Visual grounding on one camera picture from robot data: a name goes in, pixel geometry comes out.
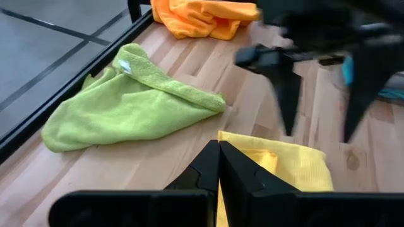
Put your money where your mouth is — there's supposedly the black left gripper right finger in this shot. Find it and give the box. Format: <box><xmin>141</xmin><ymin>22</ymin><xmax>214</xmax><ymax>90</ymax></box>
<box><xmin>220</xmin><ymin>141</ymin><xmax>404</xmax><ymax>227</ymax></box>

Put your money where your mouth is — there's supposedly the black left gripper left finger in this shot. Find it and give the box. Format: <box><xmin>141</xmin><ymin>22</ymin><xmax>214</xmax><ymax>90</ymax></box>
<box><xmin>49</xmin><ymin>139</ymin><xmax>221</xmax><ymax>227</ymax></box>

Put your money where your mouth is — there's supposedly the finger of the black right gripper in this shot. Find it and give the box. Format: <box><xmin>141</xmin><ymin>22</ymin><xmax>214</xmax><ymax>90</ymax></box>
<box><xmin>235</xmin><ymin>44</ymin><xmax>302</xmax><ymax>137</ymax></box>
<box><xmin>343</xmin><ymin>47</ymin><xmax>404</xmax><ymax>144</ymax></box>

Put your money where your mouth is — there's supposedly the teal microfiber towel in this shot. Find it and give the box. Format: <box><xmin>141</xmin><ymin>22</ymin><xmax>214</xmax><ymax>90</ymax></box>
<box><xmin>342</xmin><ymin>55</ymin><xmax>404</xmax><ymax>101</ymax></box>

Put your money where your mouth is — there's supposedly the yellow microfiber towel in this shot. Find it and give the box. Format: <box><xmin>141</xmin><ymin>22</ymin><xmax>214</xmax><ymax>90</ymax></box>
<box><xmin>216</xmin><ymin>131</ymin><xmax>335</xmax><ymax>227</ymax></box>

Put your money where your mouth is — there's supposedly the green microfiber towel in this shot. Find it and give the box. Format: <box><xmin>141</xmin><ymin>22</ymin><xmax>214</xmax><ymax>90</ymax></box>
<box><xmin>40</xmin><ymin>43</ymin><xmax>227</xmax><ymax>154</ymax></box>

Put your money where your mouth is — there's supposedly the orange microfiber towel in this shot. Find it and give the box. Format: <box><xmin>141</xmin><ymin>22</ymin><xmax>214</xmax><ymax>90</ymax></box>
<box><xmin>150</xmin><ymin>0</ymin><xmax>261</xmax><ymax>41</ymax></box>

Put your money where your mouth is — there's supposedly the black aluminium rig frame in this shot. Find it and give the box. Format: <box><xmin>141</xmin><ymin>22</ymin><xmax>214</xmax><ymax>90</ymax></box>
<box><xmin>0</xmin><ymin>0</ymin><xmax>155</xmax><ymax>165</ymax></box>

